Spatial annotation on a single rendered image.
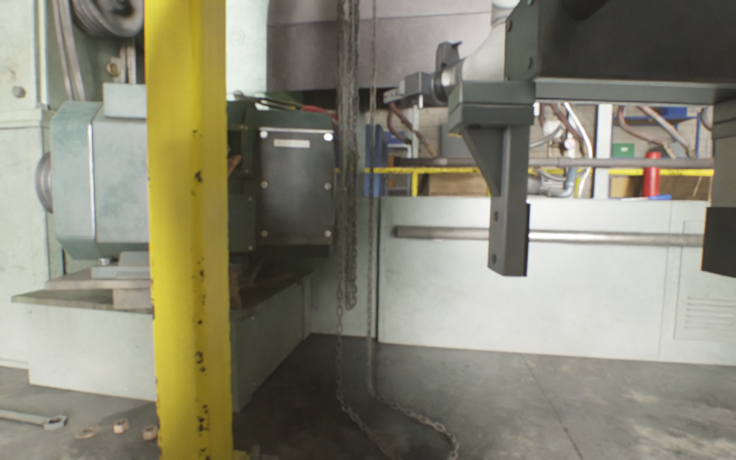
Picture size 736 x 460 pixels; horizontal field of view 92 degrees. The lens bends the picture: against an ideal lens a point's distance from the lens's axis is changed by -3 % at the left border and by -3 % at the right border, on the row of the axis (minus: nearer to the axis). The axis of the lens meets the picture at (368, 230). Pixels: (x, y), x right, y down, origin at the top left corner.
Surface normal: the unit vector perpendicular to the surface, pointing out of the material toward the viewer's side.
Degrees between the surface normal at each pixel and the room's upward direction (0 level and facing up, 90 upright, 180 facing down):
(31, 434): 0
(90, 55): 90
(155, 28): 90
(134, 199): 90
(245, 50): 90
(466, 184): 74
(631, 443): 0
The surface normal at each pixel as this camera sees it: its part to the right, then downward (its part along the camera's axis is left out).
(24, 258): -0.16, 0.07
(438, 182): -0.20, -0.20
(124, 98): 0.18, 0.08
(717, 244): -1.00, -0.02
